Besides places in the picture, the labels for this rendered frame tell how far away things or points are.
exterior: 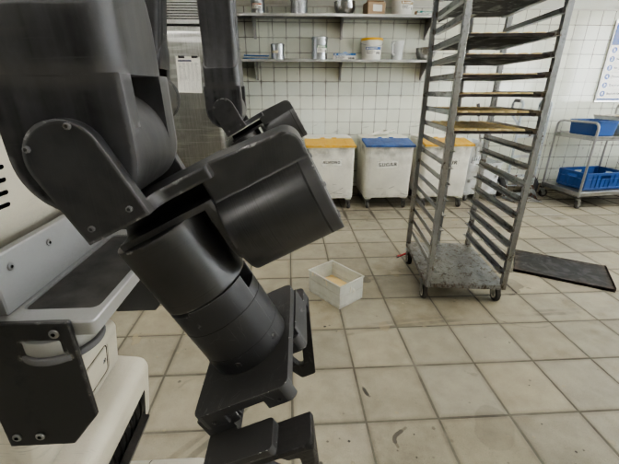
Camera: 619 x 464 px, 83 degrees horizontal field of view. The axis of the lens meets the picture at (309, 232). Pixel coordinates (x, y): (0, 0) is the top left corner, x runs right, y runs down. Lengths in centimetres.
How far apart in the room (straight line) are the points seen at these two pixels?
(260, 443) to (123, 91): 20
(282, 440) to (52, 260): 36
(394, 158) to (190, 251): 382
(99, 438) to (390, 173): 369
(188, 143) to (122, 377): 311
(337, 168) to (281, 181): 369
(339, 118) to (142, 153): 430
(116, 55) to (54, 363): 32
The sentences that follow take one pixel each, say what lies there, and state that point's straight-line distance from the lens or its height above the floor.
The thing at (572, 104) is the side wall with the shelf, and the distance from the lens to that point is 564.
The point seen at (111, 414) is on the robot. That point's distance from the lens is 66.
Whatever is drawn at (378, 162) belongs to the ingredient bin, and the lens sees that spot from 394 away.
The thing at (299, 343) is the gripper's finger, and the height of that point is 108.
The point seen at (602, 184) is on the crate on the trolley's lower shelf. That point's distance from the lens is 530.
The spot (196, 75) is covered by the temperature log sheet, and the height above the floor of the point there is 138.
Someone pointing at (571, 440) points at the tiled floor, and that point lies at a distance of 186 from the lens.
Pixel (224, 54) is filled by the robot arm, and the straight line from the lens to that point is 61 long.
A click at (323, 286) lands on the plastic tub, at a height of 10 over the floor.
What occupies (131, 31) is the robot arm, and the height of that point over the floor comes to 127.
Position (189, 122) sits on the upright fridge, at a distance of 363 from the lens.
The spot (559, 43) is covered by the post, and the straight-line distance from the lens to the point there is 220.
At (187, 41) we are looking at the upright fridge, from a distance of 363.
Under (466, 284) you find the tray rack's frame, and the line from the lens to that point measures 238.
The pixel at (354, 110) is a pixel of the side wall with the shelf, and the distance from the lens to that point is 449.
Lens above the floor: 125
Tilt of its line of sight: 22 degrees down
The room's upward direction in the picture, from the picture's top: straight up
